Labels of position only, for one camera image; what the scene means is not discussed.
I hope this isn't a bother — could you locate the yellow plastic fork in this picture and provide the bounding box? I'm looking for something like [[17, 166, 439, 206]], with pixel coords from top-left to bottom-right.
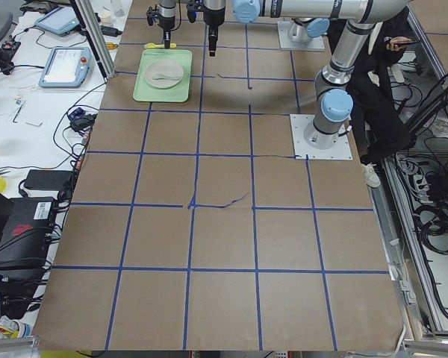
[[144, 43, 177, 49]]

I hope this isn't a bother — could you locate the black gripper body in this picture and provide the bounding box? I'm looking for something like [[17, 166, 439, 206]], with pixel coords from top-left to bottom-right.
[[208, 25, 219, 47], [163, 28, 172, 42]]

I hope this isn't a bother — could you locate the person in black jacket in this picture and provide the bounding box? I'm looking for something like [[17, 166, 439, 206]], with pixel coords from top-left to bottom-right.
[[346, 7, 411, 188]]

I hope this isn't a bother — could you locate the mint green plastic tray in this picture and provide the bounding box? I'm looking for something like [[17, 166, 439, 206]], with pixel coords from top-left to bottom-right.
[[133, 48, 193, 103]]

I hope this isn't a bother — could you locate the far blue teach pendant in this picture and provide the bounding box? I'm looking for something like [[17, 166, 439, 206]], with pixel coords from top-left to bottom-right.
[[34, 7, 80, 37]]

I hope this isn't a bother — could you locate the blue teach pendant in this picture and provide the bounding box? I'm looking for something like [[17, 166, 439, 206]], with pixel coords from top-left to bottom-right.
[[34, 7, 80, 37], [38, 47, 91, 88]]

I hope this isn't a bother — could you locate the black computer case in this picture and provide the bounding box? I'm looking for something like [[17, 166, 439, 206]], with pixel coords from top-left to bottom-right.
[[0, 197, 59, 269]]

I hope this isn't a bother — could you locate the near blue teach pendant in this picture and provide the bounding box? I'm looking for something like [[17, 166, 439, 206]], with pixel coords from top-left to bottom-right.
[[38, 47, 91, 88]]

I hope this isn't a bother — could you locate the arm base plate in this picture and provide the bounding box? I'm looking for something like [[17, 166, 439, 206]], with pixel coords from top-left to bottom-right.
[[277, 18, 329, 51], [290, 114, 353, 160]]

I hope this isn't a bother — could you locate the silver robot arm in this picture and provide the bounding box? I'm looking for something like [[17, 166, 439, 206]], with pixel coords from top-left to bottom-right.
[[146, 1, 330, 57], [232, 1, 407, 160]]

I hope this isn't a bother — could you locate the aluminium frame post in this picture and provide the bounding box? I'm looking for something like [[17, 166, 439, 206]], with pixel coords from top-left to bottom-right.
[[69, 0, 116, 81]]

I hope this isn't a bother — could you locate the white plastic cup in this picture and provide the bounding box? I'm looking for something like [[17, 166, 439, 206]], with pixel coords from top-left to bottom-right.
[[98, 9, 113, 26]]

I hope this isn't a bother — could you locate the pale teal plastic spoon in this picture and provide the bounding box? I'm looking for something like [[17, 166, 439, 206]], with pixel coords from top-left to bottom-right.
[[152, 73, 183, 81]]

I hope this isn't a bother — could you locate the white round plate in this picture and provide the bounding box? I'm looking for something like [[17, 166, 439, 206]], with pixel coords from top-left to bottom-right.
[[143, 60, 184, 89]]

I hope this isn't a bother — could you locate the black power adapter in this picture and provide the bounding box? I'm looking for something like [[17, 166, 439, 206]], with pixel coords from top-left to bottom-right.
[[23, 169, 72, 191]]

